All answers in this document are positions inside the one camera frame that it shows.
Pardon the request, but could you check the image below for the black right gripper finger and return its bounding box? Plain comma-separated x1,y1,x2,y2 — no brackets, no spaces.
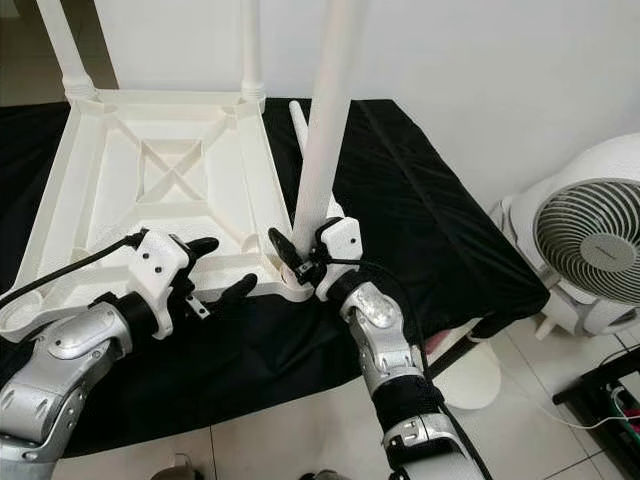
268,227,307,277

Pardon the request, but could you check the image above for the white plastic table top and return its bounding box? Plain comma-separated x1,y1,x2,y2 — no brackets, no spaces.
0,88,317,343

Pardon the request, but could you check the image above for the white plastic table leg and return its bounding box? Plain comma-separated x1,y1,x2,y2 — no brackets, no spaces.
239,0,267,101
36,0,97,101
287,100,311,166
290,0,367,257

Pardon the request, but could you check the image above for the black table cloth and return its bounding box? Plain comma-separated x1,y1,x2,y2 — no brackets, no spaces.
0,97,551,458

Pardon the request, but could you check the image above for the black table leg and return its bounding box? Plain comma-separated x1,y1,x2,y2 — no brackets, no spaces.
423,330,483,379

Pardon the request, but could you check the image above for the white round base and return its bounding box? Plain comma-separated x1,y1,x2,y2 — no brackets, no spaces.
430,345,503,411

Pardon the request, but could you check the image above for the white floor fan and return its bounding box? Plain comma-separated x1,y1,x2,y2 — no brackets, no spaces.
495,133,640,338

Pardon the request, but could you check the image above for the black floor object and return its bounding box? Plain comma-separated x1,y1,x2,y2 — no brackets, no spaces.
553,345,640,448

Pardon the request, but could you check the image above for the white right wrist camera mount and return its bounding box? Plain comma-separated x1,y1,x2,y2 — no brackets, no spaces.
314,215,364,302

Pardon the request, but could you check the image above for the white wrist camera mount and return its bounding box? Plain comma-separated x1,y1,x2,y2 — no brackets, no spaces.
134,228,193,337
314,215,364,302

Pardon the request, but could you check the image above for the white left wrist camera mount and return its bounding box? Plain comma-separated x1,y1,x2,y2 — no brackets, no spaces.
134,228,193,337

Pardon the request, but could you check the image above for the white floor power cable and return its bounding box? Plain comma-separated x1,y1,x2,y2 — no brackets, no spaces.
500,345,640,433

